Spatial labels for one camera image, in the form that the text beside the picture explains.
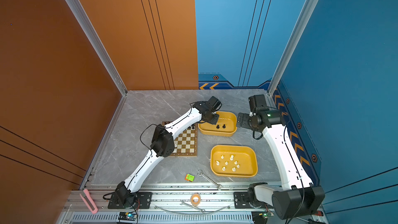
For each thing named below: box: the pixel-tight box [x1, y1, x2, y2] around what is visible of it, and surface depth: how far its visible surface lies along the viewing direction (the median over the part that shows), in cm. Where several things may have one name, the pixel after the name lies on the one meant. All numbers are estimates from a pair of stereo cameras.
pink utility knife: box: [79, 188, 98, 215], surface depth 75 cm
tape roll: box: [190, 193, 202, 207], surface depth 76 cm
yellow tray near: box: [210, 144, 259, 178], surface depth 86 cm
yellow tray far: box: [197, 110, 238, 137], surface depth 101 cm
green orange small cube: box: [184, 173, 195, 182], surface depth 80 cm
